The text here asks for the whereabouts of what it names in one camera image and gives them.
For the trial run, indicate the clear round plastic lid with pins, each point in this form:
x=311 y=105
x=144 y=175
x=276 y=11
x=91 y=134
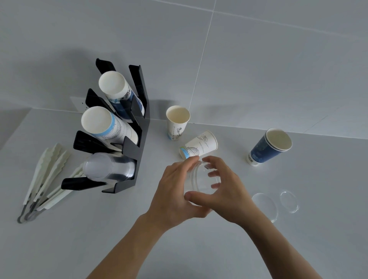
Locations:
x=264 y=205
x=289 y=201

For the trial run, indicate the white wall socket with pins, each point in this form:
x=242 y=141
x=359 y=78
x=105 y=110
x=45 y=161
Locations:
x=77 y=105

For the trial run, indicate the stack of white paper cups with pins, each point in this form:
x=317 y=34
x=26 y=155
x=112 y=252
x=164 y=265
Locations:
x=95 y=120

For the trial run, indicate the stack of blue paper cups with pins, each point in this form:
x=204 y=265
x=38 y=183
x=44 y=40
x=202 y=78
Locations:
x=110 y=83

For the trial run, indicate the dark blue paper cup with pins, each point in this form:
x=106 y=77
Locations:
x=261 y=151

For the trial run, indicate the person's right forearm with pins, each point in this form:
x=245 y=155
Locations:
x=281 y=253

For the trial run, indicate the person's left hand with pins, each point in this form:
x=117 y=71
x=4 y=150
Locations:
x=166 y=198

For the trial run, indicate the black cup holder rack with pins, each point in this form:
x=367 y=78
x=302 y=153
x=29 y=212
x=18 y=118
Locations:
x=142 y=149

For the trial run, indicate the white plastic tongs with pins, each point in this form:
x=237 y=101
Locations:
x=57 y=199
x=56 y=151

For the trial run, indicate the person's right hand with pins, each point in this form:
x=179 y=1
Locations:
x=233 y=198

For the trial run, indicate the white sketch-print paper cup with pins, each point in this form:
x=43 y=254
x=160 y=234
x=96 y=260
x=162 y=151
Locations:
x=201 y=143
x=176 y=130

